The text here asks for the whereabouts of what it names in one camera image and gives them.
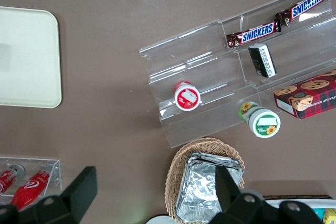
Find cream plastic tray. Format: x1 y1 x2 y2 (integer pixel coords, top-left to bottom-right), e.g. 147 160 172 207
0 6 62 109

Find yellow snack packet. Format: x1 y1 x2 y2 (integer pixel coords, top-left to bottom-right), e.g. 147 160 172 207
323 208 336 224

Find stacked aluminium foil containers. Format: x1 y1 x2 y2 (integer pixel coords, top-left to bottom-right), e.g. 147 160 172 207
176 152 245 223

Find red tartan cookie box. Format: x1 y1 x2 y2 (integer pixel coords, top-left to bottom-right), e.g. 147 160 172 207
272 69 336 120

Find small black snack box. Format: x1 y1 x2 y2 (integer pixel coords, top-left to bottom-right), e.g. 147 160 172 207
248 43 278 79

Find red strawberry yogurt cup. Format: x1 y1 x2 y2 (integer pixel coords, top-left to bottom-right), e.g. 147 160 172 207
173 80 203 111

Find Snickers chocolate bar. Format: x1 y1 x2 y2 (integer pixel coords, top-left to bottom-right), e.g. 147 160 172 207
274 0 330 27
226 20 283 50

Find clear acrylic bottle rack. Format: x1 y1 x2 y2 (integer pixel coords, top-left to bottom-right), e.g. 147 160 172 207
0 156 63 205

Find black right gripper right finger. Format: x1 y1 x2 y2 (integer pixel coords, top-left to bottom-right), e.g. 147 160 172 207
209 166 324 224

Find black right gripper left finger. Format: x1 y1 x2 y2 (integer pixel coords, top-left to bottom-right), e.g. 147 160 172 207
15 166 98 224

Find clear acrylic tiered stand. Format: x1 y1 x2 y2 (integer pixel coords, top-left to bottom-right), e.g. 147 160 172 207
138 0 336 148

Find red Coca-Cola bottle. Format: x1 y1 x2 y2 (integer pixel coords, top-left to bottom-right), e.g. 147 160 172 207
9 165 55 210
0 165 26 197

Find oval wicker basket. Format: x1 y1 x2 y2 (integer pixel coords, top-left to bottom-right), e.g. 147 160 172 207
164 137 246 221

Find white rectangular snack tray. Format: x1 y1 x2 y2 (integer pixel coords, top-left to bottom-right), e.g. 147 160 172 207
262 199 336 224

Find green sunflower yogurt cup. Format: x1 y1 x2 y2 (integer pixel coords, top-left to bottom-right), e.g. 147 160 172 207
238 101 281 139

